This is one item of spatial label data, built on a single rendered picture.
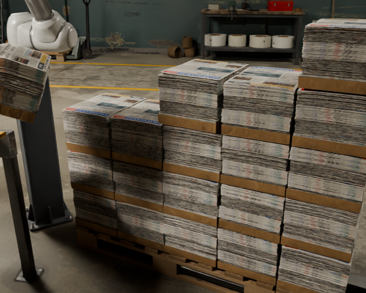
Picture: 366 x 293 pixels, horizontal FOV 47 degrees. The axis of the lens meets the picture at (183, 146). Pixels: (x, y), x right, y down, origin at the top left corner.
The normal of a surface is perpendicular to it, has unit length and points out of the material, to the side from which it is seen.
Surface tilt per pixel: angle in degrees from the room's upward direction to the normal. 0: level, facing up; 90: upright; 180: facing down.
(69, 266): 0
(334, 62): 90
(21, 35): 88
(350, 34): 90
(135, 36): 90
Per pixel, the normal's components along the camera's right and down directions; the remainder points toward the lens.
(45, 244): 0.00, -0.93
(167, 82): -0.47, 0.33
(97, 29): -0.15, 0.37
